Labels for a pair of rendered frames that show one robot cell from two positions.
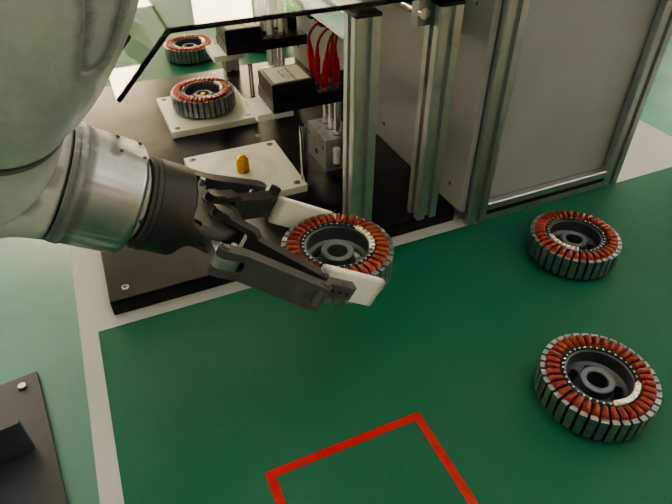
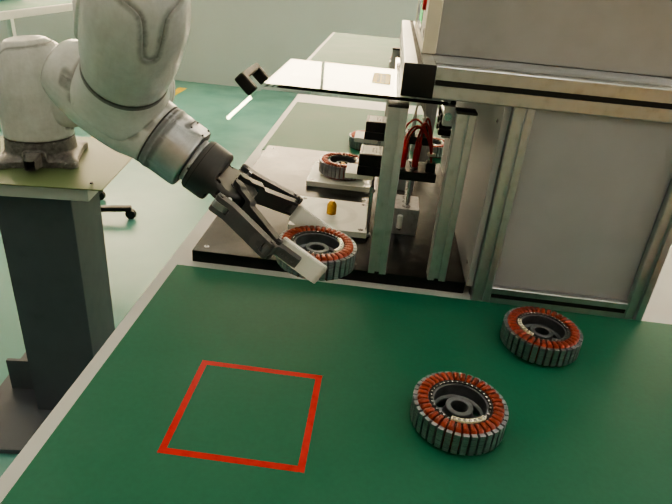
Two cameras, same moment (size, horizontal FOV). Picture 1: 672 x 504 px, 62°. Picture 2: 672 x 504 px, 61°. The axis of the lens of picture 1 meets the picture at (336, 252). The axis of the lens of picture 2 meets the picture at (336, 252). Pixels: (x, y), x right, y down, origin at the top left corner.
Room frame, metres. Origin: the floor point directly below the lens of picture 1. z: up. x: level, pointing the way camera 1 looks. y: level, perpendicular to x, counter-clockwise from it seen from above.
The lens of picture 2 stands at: (-0.19, -0.35, 1.24)
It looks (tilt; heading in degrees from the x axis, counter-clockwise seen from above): 27 degrees down; 27
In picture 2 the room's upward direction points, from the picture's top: 5 degrees clockwise
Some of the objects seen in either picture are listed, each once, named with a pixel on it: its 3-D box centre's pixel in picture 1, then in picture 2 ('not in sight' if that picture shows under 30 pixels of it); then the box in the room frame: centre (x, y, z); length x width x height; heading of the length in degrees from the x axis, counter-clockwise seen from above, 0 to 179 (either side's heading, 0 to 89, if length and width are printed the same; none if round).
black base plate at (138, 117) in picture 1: (232, 146); (342, 202); (0.85, 0.18, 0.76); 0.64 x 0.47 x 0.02; 24
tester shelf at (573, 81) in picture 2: not in sight; (516, 58); (0.97, -0.10, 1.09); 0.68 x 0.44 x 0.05; 24
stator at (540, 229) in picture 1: (572, 243); (540, 335); (0.57, -0.31, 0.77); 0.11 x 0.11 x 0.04
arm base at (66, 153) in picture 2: not in sight; (39, 147); (0.62, 0.88, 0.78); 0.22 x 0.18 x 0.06; 43
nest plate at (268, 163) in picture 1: (243, 174); (330, 215); (0.73, 0.14, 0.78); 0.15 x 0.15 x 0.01; 24
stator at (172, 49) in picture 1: (189, 48); (367, 140); (1.29, 0.34, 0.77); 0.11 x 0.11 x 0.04
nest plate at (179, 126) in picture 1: (205, 110); (341, 175); (0.95, 0.24, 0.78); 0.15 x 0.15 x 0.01; 24
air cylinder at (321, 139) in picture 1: (330, 142); (404, 214); (0.79, 0.01, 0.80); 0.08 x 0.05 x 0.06; 24
